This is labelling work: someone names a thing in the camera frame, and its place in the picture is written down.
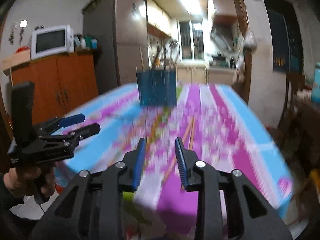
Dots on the orange wooden cabinet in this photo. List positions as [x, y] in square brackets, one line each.
[63, 82]

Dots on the teal thermos flask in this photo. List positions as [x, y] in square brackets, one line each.
[315, 94]

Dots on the brown three-door refrigerator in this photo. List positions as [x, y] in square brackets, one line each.
[120, 28]

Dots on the cardboard box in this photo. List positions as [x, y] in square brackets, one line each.
[16, 59]

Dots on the blue lidded cup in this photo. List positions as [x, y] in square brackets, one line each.
[94, 44]

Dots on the white microwave oven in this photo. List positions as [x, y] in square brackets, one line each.
[52, 40]

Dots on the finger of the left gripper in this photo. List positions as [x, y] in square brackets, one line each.
[51, 148]
[52, 125]

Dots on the blue perforated utensil holder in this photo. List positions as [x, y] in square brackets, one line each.
[157, 88]

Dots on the kitchen window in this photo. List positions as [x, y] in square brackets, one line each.
[191, 40]

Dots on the person left hand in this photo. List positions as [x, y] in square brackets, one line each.
[19, 181]

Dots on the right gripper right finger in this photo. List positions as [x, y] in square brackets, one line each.
[229, 205]

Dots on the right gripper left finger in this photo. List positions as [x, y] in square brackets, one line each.
[90, 207]

